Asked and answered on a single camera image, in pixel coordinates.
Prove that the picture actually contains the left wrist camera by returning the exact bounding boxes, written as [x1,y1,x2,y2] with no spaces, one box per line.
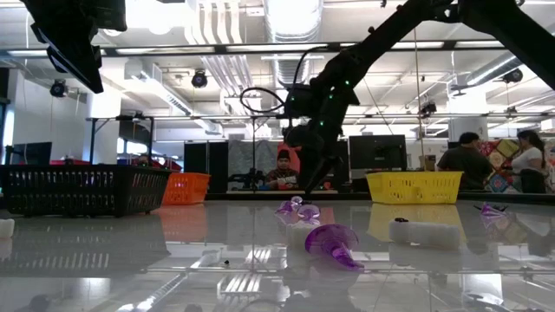
[88,0,128,32]

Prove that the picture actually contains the black monitor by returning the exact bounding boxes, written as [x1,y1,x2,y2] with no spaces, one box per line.
[3,141,54,166]
[348,133,408,172]

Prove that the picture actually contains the grey cloth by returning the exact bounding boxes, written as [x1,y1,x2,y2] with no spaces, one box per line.
[227,139,278,191]

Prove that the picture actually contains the orange plastic basket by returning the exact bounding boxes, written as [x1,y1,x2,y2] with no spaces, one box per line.
[160,172,212,206]

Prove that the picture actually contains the orange cloth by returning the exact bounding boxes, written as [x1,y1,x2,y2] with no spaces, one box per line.
[276,141,304,174]

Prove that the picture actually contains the white ceiling pipes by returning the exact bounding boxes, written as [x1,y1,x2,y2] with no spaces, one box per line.
[185,0,265,116]

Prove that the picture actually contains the black right camera cable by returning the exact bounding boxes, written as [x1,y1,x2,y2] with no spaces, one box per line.
[238,45,330,115]

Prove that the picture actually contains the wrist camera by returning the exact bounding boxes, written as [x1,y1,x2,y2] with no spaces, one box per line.
[88,0,128,32]
[286,83,325,119]

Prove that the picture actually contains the colourful patchwork quilt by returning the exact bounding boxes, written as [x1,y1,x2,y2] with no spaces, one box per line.
[479,137,555,195]

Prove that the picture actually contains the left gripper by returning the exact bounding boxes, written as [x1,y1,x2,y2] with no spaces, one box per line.
[20,0,106,94]

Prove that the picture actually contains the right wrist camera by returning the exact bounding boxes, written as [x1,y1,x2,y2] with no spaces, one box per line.
[286,83,325,119]

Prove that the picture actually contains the yellow plastic basket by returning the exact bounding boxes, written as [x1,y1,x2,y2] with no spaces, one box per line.
[364,171,464,205]

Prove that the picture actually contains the black partition panels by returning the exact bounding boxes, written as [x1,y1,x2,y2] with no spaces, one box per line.
[183,140,230,194]

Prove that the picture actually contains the black distant rig frame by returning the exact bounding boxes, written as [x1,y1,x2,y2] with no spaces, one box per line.
[86,112,555,192]

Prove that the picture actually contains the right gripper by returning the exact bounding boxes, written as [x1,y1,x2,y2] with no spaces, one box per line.
[284,106,348,194]

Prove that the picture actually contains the black plastic basket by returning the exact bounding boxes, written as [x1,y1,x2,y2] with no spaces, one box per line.
[0,163,173,218]

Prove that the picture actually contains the person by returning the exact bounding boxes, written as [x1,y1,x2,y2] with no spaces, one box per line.
[510,129,548,194]
[435,131,494,191]
[264,149,301,192]

